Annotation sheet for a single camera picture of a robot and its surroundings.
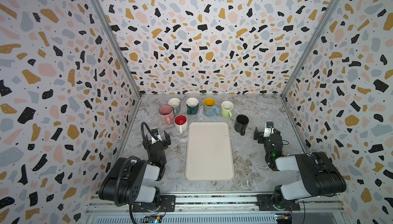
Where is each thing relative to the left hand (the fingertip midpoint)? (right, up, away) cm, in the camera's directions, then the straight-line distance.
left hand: (155, 131), depth 86 cm
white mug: (+12, +4, +16) cm, 20 cm away
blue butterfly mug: (+31, +13, +15) cm, 37 cm away
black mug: (+51, +4, +11) cm, 52 cm away
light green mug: (+43, +14, +20) cm, 49 cm away
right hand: (+63, +4, +4) cm, 63 cm away
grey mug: (+7, +17, +21) cm, 28 cm away
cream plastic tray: (+31, -15, +4) cm, 34 cm away
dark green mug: (+19, +16, +17) cm, 30 cm away
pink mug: (+3, +11, +13) cm, 17 cm away
